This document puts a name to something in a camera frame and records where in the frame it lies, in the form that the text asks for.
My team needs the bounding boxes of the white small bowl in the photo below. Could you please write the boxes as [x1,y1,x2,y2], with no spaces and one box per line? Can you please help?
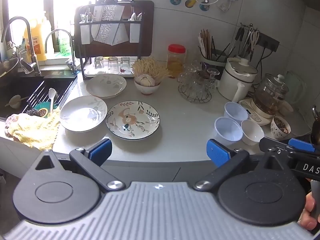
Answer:
[241,120,265,146]

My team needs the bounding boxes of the blue bowl front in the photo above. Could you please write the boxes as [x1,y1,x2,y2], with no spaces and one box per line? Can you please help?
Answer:
[214,116,243,146]

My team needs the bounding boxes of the blue bowl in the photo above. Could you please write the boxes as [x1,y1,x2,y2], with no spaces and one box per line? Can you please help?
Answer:
[214,116,243,146]
[223,102,248,124]

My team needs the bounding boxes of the person right hand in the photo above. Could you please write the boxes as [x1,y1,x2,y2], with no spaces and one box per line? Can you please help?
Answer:
[298,192,319,231]

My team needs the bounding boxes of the patterned cup with tea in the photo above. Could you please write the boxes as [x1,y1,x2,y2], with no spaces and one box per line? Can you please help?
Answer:
[270,115,291,140]

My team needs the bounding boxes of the glass kettle on base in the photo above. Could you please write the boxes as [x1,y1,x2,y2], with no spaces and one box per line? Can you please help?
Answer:
[238,74,289,126]

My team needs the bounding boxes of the yellow cloth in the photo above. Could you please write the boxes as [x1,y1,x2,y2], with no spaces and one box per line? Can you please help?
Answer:
[5,109,60,151]

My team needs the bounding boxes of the squirrel pattern plate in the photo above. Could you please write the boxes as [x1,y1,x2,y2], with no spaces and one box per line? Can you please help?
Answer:
[106,100,160,140]

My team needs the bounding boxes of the green sponge holder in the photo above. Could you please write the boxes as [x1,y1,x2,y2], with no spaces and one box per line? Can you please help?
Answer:
[33,102,50,118]

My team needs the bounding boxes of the white electric pot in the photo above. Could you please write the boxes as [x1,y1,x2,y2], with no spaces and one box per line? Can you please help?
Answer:
[218,57,258,102]

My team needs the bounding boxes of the steel wool scrubber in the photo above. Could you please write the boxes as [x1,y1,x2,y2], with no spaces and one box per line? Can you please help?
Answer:
[26,108,41,117]

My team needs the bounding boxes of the white spoon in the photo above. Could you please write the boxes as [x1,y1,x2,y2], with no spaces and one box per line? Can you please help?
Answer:
[48,88,56,113]

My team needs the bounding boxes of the bowl with garlic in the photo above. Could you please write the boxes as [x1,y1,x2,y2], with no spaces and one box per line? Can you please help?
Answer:
[134,74,160,95]

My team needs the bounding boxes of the white rack tray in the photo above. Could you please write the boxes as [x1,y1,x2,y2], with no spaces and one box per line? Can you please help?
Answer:
[84,68,133,78]

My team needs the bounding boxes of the small curved faucet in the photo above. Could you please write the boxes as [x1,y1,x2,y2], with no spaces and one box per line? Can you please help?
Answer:
[44,29,78,74]

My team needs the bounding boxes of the drinking glass right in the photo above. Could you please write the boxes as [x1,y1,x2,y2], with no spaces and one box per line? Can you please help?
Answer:
[120,57,131,73]

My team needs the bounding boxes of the drinking glass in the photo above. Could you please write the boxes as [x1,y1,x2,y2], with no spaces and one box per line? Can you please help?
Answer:
[120,57,131,73]
[94,56,104,70]
[108,56,119,74]

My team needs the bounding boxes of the drinking glass left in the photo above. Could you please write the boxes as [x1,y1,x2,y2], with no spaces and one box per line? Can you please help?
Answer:
[94,56,104,70]

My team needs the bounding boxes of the drinking glass middle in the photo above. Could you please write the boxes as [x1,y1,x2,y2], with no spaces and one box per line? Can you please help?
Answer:
[108,56,119,74]

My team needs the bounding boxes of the chopstick holder with utensils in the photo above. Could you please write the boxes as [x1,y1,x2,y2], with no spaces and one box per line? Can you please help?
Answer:
[197,29,231,75]

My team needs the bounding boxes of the dried noodle bundle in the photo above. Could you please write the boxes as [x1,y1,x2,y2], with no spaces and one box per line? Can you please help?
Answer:
[132,57,170,85]

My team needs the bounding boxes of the tall sink faucet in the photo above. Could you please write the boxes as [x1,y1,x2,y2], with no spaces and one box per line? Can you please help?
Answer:
[0,16,42,76]

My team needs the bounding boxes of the red lid jar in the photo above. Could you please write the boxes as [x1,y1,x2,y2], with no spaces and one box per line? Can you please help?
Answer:
[167,44,186,78]

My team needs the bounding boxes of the black dish rack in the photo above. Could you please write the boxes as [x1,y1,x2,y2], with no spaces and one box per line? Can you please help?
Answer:
[74,0,145,79]

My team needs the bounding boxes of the green bottle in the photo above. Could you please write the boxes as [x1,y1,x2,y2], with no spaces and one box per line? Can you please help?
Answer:
[58,32,71,56]

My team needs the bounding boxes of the steel bowl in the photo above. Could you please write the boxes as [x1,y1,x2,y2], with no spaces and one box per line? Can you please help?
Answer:
[0,57,19,87]

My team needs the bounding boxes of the brown cutting board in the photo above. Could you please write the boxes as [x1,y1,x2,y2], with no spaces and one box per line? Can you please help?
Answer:
[74,0,154,59]

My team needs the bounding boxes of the orange detergent bottle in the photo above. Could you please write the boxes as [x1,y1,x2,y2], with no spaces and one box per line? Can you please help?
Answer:
[23,21,47,63]

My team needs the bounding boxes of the wire rack with glasses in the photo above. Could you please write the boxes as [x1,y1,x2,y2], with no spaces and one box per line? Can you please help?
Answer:
[177,61,220,103]

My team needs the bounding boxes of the wall power strip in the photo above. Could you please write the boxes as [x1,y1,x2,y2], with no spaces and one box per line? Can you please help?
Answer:
[257,33,280,52]

